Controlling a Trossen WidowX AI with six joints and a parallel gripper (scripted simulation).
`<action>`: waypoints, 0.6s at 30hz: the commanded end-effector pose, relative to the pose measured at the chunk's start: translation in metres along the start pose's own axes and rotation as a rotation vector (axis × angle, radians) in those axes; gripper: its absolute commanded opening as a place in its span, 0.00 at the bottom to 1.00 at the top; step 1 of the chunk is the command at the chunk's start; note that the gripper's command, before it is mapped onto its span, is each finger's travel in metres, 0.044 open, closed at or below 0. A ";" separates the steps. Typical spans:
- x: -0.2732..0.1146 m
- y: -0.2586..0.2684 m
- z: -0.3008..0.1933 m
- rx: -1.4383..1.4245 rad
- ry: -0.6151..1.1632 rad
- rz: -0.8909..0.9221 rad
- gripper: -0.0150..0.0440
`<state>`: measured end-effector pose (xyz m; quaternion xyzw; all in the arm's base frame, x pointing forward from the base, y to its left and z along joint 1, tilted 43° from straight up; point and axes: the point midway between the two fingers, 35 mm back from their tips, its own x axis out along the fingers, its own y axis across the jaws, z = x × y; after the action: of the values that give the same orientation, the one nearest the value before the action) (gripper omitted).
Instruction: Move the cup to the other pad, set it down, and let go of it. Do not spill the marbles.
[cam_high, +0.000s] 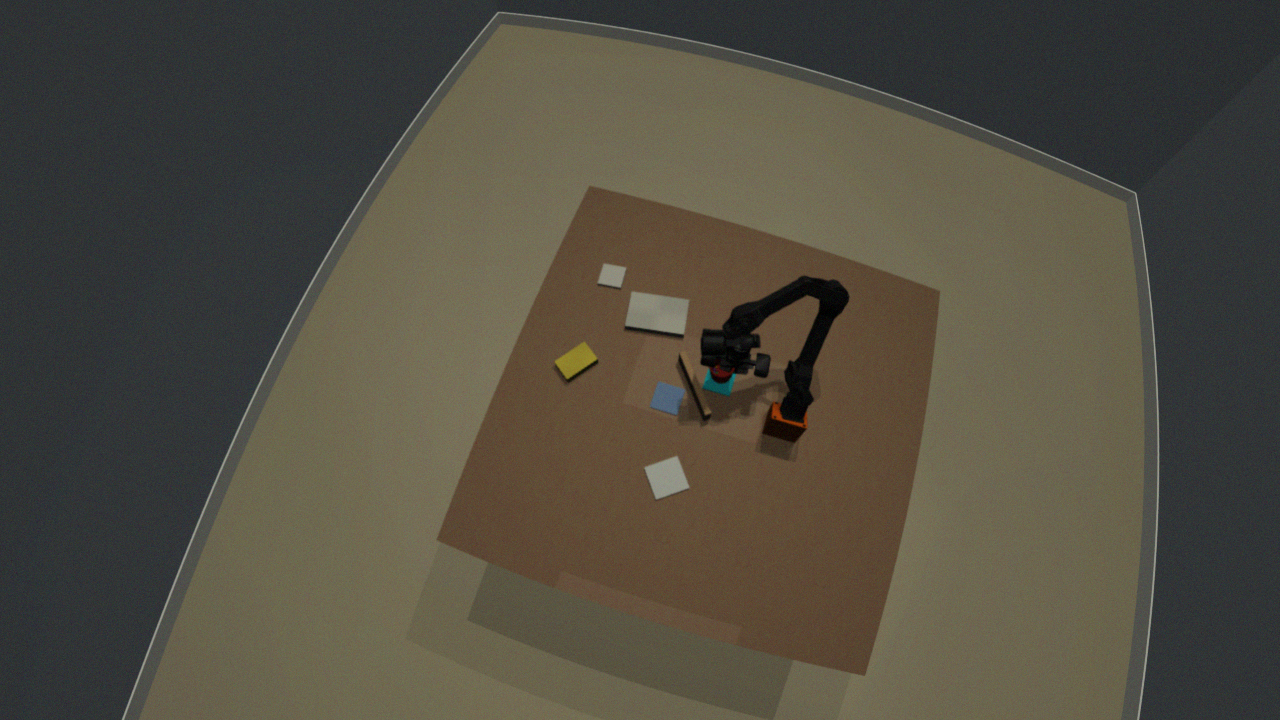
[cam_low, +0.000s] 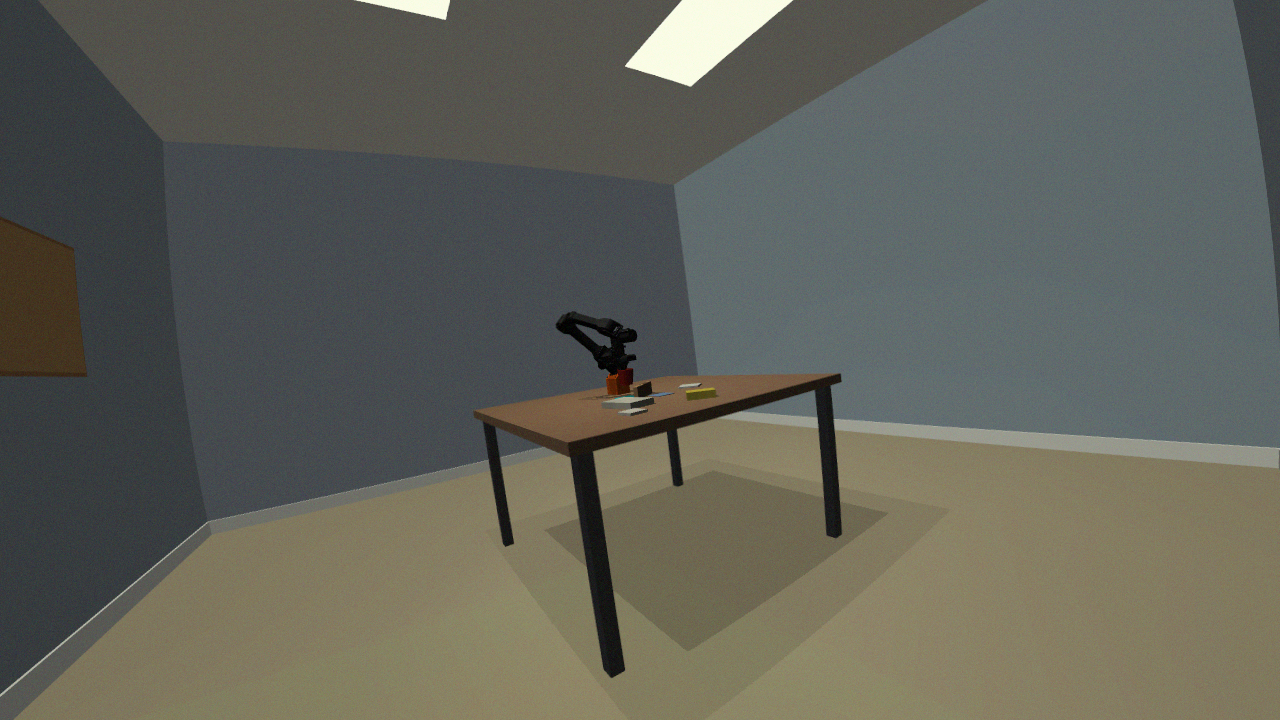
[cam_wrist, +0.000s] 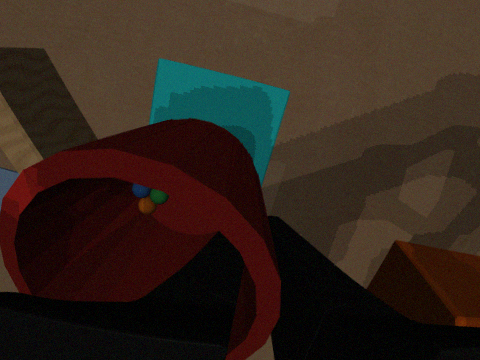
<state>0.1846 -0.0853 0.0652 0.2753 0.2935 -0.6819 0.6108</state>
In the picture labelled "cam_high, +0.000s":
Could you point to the grey flat rectangular pad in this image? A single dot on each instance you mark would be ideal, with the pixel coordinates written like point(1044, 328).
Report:
point(657, 314)

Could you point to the yellow rectangular block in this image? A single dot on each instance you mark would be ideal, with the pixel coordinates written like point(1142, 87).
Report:
point(576, 361)

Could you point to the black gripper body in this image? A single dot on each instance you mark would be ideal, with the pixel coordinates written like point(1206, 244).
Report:
point(761, 364)

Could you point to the small grey flat square tile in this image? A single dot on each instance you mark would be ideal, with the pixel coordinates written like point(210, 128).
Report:
point(611, 276)

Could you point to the pale grey square tile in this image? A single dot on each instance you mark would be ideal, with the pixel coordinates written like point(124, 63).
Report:
point(666, 478)

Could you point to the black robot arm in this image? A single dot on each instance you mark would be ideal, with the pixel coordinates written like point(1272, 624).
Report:
point(747, 317)

